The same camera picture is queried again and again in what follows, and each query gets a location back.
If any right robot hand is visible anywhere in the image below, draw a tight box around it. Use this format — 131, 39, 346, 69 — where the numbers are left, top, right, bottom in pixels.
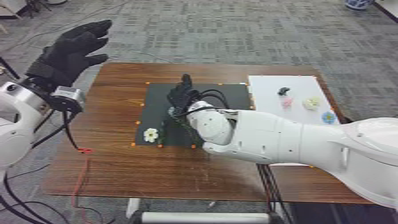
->
165, 73, 204, 116

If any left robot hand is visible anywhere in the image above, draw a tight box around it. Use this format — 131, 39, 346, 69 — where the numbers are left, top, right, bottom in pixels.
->
25, 19, 114, 89

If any dark mat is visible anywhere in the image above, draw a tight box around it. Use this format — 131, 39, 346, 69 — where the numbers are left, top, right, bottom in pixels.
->
133, 82, 256, 148

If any green sprig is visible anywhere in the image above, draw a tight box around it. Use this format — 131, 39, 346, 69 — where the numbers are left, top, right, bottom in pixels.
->
174, 115, 201, 145

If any white flower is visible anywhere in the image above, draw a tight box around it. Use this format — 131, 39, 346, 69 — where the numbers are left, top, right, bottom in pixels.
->
142, 127, 162, 144

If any white sheet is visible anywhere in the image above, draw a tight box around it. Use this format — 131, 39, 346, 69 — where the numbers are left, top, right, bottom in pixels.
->
245, 74, 346, 135

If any dark flower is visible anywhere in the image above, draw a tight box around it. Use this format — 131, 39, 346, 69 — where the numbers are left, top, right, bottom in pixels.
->
275, 86, 293, 97

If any pink flower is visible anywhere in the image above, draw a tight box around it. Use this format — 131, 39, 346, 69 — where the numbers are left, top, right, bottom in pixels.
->
279, 95, 297, 110

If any pale yellow flower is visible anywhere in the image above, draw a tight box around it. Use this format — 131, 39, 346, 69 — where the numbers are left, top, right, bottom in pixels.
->
302, 96, 323, 112

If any blue flower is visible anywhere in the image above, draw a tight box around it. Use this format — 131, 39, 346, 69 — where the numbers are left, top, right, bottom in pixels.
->
320, 111, 337, 125

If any pale grey bar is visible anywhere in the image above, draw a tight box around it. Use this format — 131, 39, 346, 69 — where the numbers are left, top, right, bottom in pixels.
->
140, 211, 272, 224

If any blue and white vase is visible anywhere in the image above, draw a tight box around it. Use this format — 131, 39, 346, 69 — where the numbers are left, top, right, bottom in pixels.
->
343, 0, 377, 11

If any black cable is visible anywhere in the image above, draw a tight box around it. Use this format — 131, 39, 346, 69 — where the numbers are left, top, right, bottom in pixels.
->
186, 87, 231, 117
30, 109, 85, 152

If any red cable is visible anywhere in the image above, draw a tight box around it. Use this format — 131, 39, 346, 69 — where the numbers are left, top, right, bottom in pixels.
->
69, 147, 106, 224

